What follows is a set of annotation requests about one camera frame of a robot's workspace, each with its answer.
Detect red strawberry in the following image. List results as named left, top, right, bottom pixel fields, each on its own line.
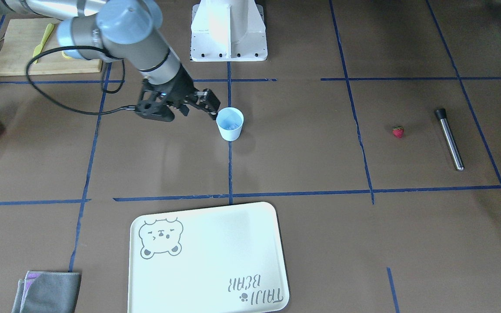
left=392, top=126, right=405, bottom=139

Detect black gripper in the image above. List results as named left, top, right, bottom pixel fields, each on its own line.
left=144, top=74, right=220, bottom=120

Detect bamboo cutting board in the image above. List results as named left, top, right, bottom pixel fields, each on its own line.
left=0, top=18, right=103, bottom=77

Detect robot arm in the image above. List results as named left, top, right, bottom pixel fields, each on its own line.
left=0, top=0, right=220, bottom=122

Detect clear ice cube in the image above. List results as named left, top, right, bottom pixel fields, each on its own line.
left=225, top=123, right=240, bottom=131

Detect grey purple folded cloth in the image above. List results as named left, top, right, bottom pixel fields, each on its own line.
left=11, top=271, right=81, bottom=313

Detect yellow plastic knife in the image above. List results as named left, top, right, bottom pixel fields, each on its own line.
left=32, top=23, right=54, bottom=58

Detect cream bear tray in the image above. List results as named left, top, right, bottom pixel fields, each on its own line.
left=127, top=202, right=290, bottom=313

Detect light blue cup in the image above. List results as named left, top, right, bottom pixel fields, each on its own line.
left=215, top=107, right=244, bottom=141

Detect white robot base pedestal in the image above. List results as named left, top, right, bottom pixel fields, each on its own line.
left=190, top=0, right=268, bottom=62

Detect steel muddler black head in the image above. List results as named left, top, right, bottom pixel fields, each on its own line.
left=434, top=108, right=464, bottom=172

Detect lemon slices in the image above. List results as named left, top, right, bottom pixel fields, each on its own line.
left=61, top=51, right=75, bottom=60

